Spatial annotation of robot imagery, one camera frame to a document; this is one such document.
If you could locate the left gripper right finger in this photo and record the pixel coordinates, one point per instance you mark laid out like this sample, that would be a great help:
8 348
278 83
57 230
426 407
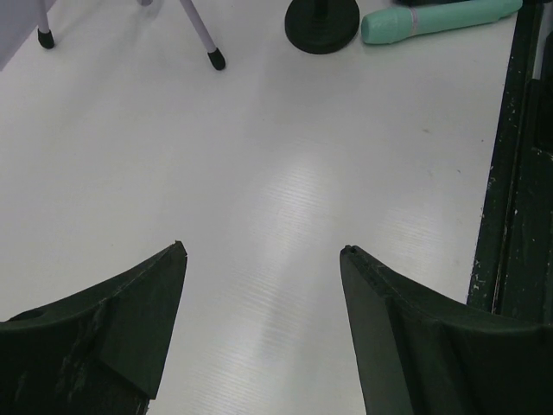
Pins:
419 352

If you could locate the green microphone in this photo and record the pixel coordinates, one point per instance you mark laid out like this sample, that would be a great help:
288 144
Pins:
396 24

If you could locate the black mounting rail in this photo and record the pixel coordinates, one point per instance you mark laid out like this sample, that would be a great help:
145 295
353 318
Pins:
512 270

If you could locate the black mic stand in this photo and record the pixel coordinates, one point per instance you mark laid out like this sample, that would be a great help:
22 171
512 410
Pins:
321 26

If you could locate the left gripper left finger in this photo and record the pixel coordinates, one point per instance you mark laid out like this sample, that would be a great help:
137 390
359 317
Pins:
100 351

